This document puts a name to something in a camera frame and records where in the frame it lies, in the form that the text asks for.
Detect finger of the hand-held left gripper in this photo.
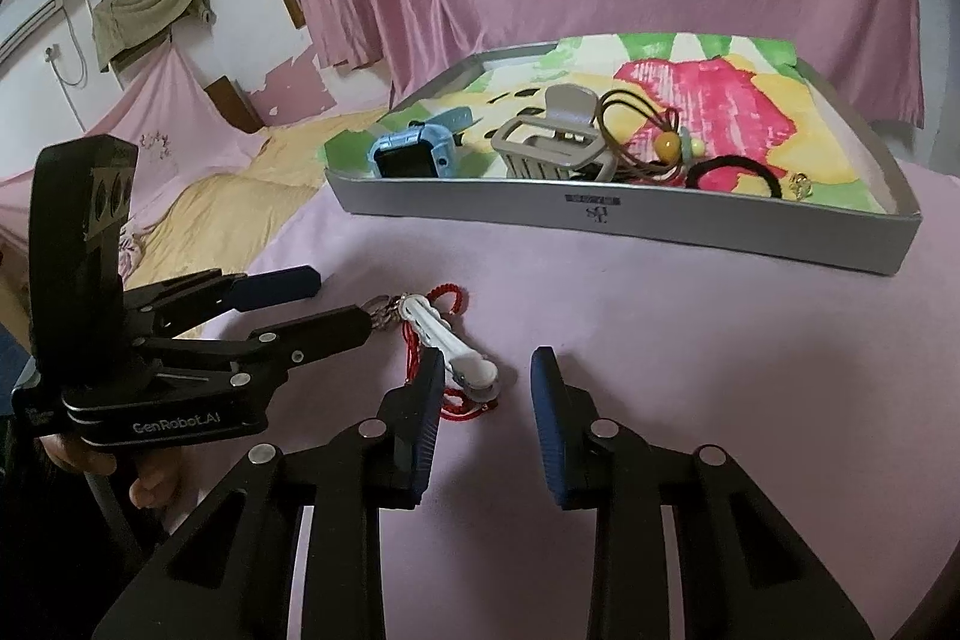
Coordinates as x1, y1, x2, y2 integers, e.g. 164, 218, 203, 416
150, 304, 374, 380
124, 265, 323, 341

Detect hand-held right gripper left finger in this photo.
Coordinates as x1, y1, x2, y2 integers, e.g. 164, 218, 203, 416
90, 346, 451, 640

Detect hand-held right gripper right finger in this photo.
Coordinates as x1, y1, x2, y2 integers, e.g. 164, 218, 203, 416
529, 346, 875, 640

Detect red cord white keychain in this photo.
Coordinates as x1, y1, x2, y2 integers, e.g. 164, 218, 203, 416
364, 284, 502, 422

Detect blue smart watch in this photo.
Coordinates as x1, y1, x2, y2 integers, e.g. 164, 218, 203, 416
367, 106, 481, 180

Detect grey tray box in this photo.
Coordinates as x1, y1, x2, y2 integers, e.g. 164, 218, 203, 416
324, 31, 922, 275

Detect grey hair claw clip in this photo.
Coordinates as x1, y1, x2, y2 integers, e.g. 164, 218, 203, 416
491, 115, 620, 182

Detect black hair tie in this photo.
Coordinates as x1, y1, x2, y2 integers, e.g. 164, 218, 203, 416
686, 154, 788, 199

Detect brown beaded hair tie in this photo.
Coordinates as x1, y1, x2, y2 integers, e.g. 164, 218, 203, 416
592, 89, 710, 187

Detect person's left hand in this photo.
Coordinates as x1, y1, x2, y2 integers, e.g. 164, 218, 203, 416
41, 441, 185, 510

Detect crumpled pink garment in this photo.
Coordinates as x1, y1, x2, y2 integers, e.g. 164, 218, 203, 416
116, 227, 145, 275

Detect yellow blanket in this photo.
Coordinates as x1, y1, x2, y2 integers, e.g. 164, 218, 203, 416
120, 111, 391, 296

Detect pink draped cloth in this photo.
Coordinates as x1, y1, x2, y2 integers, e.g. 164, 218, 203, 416
0, 44, 271, 214

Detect brown wooden board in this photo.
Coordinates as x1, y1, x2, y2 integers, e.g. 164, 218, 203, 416
206, 76, 263, 133

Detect white air conditioner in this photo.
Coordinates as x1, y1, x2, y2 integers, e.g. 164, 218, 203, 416
0, 0, 65, 67

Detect olive green cloth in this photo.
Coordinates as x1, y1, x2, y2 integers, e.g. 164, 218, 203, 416
91, 0, 212, 73

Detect colourful floral cloth lining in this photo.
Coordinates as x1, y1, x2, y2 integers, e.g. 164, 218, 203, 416
330, 31, 893, 210

